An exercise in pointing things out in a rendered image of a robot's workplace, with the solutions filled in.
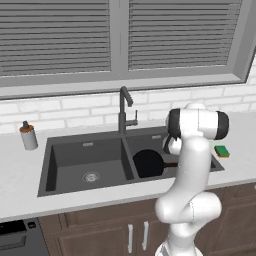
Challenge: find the brown cupboard door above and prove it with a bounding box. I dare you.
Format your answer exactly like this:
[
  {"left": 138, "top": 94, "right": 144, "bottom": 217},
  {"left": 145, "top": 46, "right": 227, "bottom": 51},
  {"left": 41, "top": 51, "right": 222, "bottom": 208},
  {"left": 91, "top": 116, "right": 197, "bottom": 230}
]
[
  {"left": 194, "top": 197, "right": 256, "bottom": 256},
  {"left": 135, "top": 214, "right": 172, "bottom": 256},
  {"left": 57, "top": 218, "right": 138, "bottom": 256}
]

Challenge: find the green and yellow sponge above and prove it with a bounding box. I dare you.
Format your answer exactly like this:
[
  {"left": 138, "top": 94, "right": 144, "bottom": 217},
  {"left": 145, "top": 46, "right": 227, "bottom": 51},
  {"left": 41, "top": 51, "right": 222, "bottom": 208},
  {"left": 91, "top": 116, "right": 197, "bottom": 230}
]
[{"left": 213, "top": 144, "right": 231, "bottom": 159}]

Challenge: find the grey soap dispenser, orange top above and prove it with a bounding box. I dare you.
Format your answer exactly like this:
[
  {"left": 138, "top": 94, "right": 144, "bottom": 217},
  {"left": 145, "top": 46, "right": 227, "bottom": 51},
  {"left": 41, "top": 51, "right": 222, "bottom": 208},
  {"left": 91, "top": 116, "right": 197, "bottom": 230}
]
[{"left": 18, "top": 120, "right": 39, "bottom": 152}]

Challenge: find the black dishwasher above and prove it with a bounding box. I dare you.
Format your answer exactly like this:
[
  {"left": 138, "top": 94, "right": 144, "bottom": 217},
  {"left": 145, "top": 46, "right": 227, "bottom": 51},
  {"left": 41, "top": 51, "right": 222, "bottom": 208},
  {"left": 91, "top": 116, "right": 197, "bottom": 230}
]
[{"left": 0, "top": 217, "right": 51, "bottom": 256}]

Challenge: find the dark grey double sink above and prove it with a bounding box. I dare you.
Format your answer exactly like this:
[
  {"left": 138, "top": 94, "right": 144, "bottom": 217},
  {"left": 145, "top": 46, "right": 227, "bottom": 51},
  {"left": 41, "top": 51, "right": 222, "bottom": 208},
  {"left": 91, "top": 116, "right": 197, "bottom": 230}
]
[{"left": 36, "top": 125, "right": 225, "bottom": 198}]

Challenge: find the brown false drawer front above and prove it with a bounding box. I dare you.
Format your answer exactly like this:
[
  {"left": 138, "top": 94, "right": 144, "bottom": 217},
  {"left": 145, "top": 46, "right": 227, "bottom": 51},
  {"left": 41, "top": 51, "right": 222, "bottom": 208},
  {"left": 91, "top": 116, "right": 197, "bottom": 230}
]
[{"left": 58, "top": 198, "right": 162, "bottom": 232}]

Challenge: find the white cupboard handle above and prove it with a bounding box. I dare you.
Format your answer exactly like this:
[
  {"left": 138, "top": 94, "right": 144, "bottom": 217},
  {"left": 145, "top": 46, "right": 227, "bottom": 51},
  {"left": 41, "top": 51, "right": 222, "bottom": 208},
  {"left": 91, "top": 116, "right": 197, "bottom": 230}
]
[
  {"left": 142, "top": 220, "right": 150, "bottom": 251},
  {"left": 127, "top": 223, "right": 134, "bottom": 255}
]

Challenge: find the grey window frame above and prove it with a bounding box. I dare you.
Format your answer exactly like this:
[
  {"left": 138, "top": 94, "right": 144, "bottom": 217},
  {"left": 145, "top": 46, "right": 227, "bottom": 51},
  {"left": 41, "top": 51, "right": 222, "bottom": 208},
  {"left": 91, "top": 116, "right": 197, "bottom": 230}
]
[{"left": 0, "top": 0, "right": 256, "bottom": 101}]

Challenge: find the black frying pan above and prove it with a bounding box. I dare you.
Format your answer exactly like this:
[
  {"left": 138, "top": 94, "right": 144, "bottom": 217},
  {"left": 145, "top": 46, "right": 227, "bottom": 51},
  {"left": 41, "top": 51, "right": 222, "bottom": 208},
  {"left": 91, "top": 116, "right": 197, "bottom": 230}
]
[{"left": 132, "top": 148, "right": 180, "bottom": 180}]

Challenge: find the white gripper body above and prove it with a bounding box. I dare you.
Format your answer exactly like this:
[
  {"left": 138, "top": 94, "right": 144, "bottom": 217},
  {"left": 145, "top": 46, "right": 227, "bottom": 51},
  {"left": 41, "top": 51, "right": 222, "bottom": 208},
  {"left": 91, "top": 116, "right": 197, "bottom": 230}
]
[{"left": 162, "top": 134, "right": 183, "bottom": 157}]

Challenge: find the grey window blind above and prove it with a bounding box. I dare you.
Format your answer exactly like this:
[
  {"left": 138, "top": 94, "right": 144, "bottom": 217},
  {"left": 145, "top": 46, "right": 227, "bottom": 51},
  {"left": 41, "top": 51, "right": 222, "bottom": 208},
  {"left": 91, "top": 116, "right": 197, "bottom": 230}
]
[
  {"left": 0, "top": 0, "right": 112, "bottom": 78},
  {"left": 127, "top": 0, "right": 244, "bottom": 72}
]

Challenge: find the dark grey tap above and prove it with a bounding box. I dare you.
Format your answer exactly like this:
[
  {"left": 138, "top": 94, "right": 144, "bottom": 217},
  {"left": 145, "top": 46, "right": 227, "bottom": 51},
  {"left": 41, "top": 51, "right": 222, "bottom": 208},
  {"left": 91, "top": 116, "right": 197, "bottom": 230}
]
[{"left": 117, "top": 85, "right": 140, "bottom": 136}]

